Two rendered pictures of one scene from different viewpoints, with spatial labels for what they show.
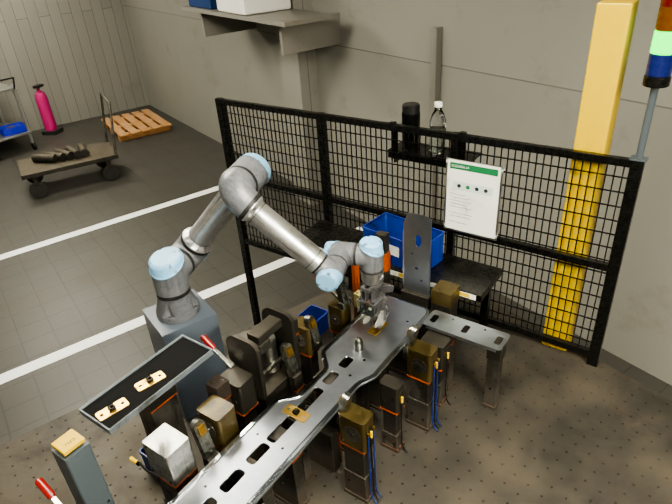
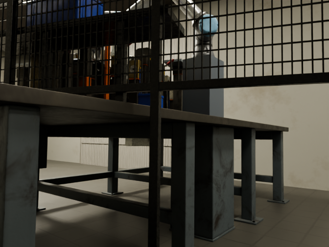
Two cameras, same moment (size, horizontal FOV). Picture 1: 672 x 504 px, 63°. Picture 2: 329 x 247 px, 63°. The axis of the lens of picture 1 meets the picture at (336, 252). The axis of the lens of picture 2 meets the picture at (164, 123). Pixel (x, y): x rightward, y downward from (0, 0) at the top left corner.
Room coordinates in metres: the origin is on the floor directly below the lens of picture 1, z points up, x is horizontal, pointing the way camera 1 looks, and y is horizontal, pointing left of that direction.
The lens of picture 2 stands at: (3.21, -0.22, 0.58)
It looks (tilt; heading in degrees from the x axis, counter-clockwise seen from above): 3 degrees up; 162
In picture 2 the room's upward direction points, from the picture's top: 1 degrees clockwise
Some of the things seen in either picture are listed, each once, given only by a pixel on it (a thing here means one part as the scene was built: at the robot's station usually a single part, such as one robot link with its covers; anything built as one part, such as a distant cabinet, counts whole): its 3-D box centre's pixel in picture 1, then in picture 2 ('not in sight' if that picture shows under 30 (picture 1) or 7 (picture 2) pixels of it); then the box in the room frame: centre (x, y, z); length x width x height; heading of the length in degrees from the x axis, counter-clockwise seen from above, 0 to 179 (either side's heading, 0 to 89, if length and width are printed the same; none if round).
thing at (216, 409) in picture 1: (222, 450); not in sight; (1.16, 0.39, 0.89); 0.12 x 0.08 x 0.38; 53
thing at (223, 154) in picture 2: not in sight; (202, 177); (1.61, 0.57, 0.33); 0.31 x 0.31 x 0.66; 34
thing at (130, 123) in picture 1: (135, 124); not in sight; (7.57, 2.63, 0.05); 1.05 x 0.72 x 0.10; 34
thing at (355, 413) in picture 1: (362, 456); not in sight; (1.11, -0.03, 0.87); 0.12 x 0.07 x 0.35; 53
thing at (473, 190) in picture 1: (472, 198); not in sight; (1.93, -0.54, 1.30); 0.23 x 0.02 x 0.31; 53
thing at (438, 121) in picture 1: (437, 127); not in sight; (2.13, -0.44, 1.53); 0.07 x 0.07 x 0.20
